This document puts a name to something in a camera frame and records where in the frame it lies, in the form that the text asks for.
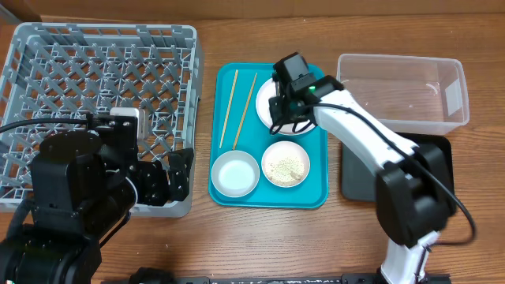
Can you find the clear plastic bin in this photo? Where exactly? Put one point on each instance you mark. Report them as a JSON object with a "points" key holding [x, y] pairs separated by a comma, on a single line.
{"points": [[408, 94]]}

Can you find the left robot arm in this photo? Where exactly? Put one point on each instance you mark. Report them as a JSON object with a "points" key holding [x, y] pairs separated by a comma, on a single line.
{"points": [[84, 185]]}

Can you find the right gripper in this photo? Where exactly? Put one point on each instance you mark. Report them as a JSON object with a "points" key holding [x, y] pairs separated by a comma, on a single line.
{"points": [[274, 113]]}

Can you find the teal serving tray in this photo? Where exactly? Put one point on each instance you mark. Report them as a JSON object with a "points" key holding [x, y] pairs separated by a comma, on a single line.
{"points": [[255, 139]]}

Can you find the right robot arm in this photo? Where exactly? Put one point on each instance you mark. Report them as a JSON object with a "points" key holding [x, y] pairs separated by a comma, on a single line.
{"points": [[413, 184]]}

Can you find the wooden chopstick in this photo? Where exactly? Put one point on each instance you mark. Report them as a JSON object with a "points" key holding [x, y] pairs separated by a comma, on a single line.
{"points": [[238, 133], [228, 108]]}

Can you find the grey plastic dish rack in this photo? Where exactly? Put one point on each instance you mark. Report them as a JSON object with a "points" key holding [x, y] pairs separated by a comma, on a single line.
{"points": [[56, 74]]}

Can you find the large white plate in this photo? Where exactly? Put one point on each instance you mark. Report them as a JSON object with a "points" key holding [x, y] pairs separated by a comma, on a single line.
{"points": [[267, 91]]}

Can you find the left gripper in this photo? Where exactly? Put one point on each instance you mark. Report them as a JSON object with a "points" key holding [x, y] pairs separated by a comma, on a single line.
{"points": [[155, 190]]}

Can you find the black waste tray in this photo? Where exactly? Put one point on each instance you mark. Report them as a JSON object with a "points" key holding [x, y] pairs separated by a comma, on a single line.
{"points": [[358, 183]]}

